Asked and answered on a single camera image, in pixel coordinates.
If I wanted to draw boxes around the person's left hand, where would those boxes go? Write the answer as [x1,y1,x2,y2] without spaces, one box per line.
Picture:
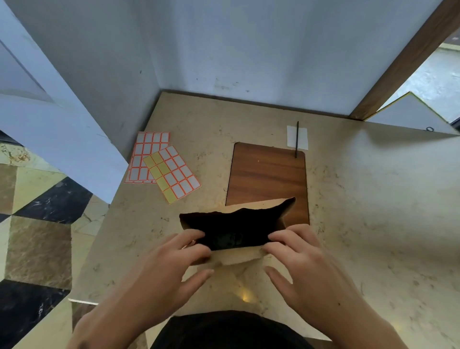
[107,229,215,335]

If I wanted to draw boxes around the person's right hand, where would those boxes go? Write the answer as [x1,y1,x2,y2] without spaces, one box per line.
[262,223,364,324]

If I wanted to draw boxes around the brown paper bag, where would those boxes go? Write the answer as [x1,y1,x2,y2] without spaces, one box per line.
[179,197,297,267]

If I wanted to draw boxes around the partly yellow label sheet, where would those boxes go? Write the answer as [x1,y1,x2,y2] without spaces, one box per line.
[143,145,202,205]

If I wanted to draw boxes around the white paper napkin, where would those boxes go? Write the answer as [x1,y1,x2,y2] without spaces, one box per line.
[287,125,309,151]

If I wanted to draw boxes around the person's black clothing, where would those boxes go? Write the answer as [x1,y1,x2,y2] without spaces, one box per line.
[150,311,313,349]

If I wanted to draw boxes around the brown wooden board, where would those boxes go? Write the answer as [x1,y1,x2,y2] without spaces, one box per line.
[225,142,311,226]

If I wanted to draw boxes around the orange-bordered white label sheet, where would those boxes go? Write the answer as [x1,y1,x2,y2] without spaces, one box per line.
[125,131,170,185]

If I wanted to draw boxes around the white panelled door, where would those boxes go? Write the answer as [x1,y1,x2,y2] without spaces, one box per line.
[0,0,129,204]

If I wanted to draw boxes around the white board with yellow edge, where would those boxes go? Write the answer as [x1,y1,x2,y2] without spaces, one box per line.
[365,92,460,136]

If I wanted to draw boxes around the brown wooden door frame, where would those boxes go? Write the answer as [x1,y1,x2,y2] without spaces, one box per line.
[349,0,460,121]

